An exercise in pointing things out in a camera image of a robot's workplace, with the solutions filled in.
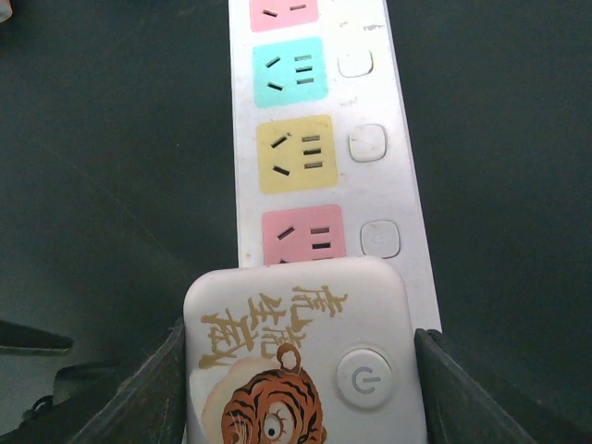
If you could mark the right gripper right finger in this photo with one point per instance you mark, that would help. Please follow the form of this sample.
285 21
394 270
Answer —
457 408

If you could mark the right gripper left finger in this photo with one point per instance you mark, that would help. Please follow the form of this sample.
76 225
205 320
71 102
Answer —
149 403

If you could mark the white plug with red print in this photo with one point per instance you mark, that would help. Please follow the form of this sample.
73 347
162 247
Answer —
309 352

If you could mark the white power strip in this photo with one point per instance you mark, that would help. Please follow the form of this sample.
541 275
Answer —
322 152

